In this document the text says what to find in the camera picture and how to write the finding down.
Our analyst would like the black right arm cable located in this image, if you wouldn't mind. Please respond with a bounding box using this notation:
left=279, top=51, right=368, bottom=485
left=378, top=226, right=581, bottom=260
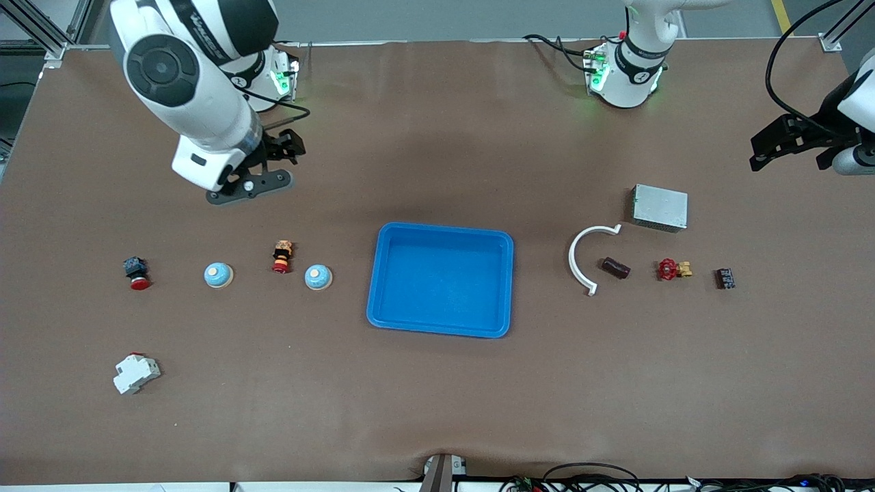
left=260, top=96, right=312, bottom=132

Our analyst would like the silver metal box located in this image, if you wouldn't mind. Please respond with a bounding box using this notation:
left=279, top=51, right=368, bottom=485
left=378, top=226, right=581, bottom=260
left=630, top=183, right=689, bottom=234

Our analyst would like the brass valve red handle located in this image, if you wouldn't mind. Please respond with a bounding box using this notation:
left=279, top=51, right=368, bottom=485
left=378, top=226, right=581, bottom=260
left=656, top=258, right=694, bottom=282

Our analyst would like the black floor cable bundle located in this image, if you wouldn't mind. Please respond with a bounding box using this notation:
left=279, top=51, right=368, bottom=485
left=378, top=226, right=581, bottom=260
left=498, top=462, right=875, bottom=492

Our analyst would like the aluminium frame strut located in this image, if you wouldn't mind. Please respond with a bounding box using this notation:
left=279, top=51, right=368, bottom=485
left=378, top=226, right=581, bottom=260
left=0, top=0, right=93, bottom=69
left=819, top=0, right=875, bottom=54

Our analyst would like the black arm base cable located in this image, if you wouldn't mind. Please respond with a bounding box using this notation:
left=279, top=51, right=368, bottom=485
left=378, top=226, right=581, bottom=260
left=523, top=33, right=590, bottom=72

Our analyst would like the orange red push button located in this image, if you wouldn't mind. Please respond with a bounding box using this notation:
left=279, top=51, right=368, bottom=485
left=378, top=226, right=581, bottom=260
left=271, top=239, right=295, bottom=275

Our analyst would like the black red emergency button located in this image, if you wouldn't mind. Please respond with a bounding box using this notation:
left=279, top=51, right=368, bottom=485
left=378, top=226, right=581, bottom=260
left=123, top=256, right=152, bottom=292

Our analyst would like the blue plastic tray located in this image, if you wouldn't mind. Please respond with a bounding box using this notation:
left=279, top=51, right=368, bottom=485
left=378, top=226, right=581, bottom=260
left=366, top=222, right=515, bottom=340

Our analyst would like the white circuit breaker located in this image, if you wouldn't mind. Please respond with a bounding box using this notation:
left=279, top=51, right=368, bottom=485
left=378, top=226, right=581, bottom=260
left=112, top=353, right=162, bottom=396

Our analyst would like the brown post metal clamp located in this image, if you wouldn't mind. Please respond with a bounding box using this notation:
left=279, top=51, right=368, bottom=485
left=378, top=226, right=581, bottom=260
left=418, top=452, right=470, bottom=492

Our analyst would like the white half-ring pipe clamp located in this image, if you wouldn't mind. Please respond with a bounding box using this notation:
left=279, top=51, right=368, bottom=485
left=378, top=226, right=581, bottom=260
left=568, top=223, right=623, bottom=297

